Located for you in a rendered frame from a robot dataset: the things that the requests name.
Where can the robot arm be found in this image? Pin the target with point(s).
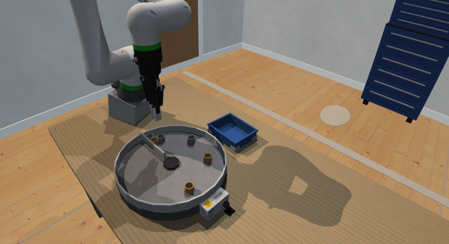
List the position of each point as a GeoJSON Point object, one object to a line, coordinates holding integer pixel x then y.
{"type": "Point", "coordinates": [146, 21]}

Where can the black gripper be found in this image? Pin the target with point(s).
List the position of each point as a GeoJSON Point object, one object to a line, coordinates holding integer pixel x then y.
{"type": "Point", "coordinates": [152, 87]}

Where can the blue plastic crate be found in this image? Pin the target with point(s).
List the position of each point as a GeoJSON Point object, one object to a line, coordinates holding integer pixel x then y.
{"type": "Point", "coordinates": [232, 131]}

